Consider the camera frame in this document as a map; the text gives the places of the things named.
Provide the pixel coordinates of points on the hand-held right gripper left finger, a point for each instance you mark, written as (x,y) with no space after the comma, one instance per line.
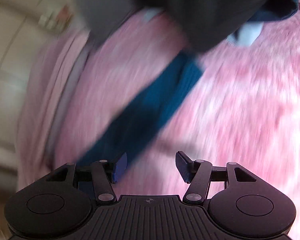
(120,167)

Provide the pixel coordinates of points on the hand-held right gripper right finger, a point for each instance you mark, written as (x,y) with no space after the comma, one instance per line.
(182,166)

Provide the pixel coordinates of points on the teal fleece sweater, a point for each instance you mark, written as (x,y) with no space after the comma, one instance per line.
(152,105)

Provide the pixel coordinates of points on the pink floral bed blanket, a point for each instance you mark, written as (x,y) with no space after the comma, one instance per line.
(240,105)

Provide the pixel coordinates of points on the pink fleece quilt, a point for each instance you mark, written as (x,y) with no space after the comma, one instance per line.
(45,92)

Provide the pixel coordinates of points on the white wardrobe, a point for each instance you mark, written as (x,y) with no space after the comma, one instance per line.
(5,80)

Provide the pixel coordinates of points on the pale blue cloth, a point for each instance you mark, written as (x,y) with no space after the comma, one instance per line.
(248,35)

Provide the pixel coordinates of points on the black garment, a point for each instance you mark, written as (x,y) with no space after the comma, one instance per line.
(210,12)

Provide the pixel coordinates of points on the grey pillow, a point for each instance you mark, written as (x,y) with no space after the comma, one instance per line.
(105,7)

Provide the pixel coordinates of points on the dark blue jeans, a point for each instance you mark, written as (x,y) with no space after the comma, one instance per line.
(280,5)

